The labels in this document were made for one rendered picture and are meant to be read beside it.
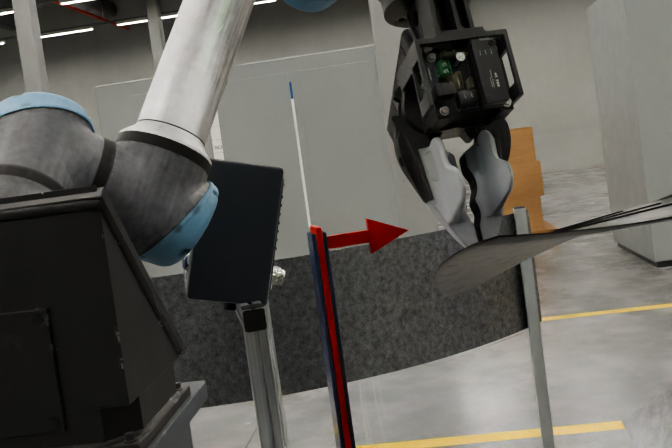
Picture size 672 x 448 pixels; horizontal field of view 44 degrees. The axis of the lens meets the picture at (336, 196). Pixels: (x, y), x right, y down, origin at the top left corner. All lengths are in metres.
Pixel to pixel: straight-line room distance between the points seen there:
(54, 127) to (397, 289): 1.77
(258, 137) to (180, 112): 5.86
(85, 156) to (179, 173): 0.11
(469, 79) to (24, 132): 0.50
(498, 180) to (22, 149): 0.50
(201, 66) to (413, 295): 1.70
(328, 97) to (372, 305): 4.36
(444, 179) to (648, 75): 6.31
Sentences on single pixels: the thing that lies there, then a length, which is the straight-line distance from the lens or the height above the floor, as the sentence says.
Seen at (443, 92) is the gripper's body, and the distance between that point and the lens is 0.60.
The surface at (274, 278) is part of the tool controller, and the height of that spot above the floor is 1.08.
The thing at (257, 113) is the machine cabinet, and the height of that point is 1.64.
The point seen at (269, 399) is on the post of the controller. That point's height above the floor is 0.94.
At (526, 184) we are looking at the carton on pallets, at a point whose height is 0.64.
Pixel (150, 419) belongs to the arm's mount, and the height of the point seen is 1.02.
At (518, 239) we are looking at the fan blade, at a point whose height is 1.17.
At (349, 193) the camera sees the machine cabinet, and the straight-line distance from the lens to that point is 6.76.
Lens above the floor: 1.24
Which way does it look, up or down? 3 degrees down
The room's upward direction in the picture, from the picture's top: 8 degrees counter-clockwise
